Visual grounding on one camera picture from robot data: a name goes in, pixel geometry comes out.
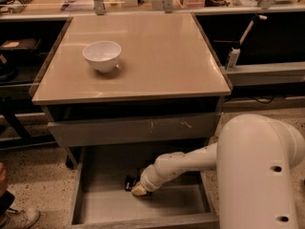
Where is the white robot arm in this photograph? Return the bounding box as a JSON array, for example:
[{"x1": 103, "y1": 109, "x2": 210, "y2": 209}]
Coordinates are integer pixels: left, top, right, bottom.
[{"x1": 132, "y1": 114, "x2": 305, "y2": 229}]

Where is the open grey middle drawer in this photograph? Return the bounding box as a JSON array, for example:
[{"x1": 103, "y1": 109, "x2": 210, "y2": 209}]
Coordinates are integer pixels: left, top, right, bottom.
[{"x1": 68, "y1": 143, "x2": 220, "y2": 229}]

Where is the closed grey top drawer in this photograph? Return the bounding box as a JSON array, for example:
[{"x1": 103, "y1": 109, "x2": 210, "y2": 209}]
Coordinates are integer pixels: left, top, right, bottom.
[{"x1": 49, "y1": 113, "x2": 220, "y2": 147}]

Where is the grey drawer cabinet with counter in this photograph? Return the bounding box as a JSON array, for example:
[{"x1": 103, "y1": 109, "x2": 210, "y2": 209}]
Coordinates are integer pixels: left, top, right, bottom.
[{"x1": 30, "y1": 13, "x2": 231, "y2": 166}]

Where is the white sneaker shoe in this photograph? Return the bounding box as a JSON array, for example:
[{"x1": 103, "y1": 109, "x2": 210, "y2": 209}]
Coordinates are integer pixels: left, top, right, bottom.
[{"x1": 0, "y1": 209, "x2": 40, "y2": 229}]

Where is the white ceramic bowl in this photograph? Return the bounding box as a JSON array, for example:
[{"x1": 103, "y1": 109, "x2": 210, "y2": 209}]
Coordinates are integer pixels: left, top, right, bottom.
[{"x1": 83, "y1": 41, "x2": 121, "y2": 73}]

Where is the dark shelf tray left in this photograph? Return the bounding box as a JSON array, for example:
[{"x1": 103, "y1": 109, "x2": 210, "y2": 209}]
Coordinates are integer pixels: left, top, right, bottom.
[{"x1": 0, "y1": 38, "x2": 40, "y2": 52}]

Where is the white tool with black handle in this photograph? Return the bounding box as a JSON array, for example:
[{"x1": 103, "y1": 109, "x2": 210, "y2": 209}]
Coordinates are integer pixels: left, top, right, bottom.
[{"x1": 225, "y1": 14, "x2": 267, "y2": 71}]

